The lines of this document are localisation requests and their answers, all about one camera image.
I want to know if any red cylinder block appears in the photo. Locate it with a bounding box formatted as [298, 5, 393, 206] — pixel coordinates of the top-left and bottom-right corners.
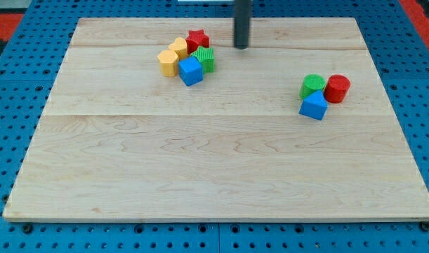
[324, 74, 351, 103]

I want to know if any red star block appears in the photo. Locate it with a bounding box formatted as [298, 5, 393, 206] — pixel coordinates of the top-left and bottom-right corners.
[185, 30, 210, 54]

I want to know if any blue cube block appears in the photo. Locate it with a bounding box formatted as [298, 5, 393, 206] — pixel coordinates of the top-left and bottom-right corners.
[178, 56, 203, 86]

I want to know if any green cylinder block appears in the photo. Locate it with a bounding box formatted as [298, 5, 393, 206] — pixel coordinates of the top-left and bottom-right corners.
[299, 74, 326, 99]

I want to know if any blue triangle block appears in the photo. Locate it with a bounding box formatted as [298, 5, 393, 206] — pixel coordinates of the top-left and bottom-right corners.
[299, 91, 328, 120]

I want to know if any light wooden board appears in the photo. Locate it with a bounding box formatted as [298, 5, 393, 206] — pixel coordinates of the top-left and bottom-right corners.
[3, 18, 429, 223]

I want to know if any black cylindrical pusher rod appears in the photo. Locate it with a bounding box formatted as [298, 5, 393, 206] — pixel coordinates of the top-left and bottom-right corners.
[233, 0, 253, 50]

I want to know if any green star block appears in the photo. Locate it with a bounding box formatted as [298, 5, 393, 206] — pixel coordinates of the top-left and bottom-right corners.
[191, 46, 215, 73]

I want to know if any yellow pentagon block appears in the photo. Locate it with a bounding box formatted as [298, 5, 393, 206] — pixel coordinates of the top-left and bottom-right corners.
[157, 49, 179, 77]

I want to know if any yellow heart block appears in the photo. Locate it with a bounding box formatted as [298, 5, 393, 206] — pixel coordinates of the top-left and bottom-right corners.
[169, 37, 188, 60]

